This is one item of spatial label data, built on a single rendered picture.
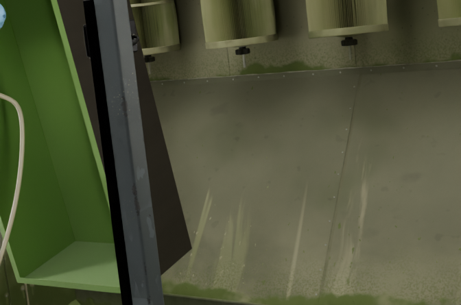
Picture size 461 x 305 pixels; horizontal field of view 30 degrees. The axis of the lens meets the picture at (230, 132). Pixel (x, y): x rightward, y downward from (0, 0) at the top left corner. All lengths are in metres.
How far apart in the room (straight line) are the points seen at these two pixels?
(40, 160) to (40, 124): 0.15
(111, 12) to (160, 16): 2.44
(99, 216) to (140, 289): 1.73
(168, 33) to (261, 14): 0.56
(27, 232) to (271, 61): 1.44
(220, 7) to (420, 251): 1.34
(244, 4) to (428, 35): 0.80
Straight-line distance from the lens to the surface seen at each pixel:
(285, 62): 4.09
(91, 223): 3.57
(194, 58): 4.38
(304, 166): 3.83
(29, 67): 3.46
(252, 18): 3.79
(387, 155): 3.67
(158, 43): 4.16
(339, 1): 3.50
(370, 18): 3.51
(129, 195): 1.76
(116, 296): 4.22
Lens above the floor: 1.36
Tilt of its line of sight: 7 degrees down
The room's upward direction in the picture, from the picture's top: 6 degrees counter-clockwise
